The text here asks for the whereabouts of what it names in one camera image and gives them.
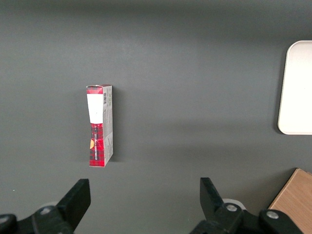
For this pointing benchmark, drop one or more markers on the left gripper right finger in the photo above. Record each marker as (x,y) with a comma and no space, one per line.
(219,217)

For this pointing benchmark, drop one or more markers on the red and grey carton box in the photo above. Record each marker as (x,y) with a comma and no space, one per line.
(97,126)

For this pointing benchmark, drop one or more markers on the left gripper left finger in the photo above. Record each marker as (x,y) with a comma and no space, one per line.
(65,209)

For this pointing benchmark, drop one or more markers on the wooden drawer cabinet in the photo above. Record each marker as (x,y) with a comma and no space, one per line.
(295,197)

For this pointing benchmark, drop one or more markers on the cream plastic tray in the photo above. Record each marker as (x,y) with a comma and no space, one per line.
(297,90)

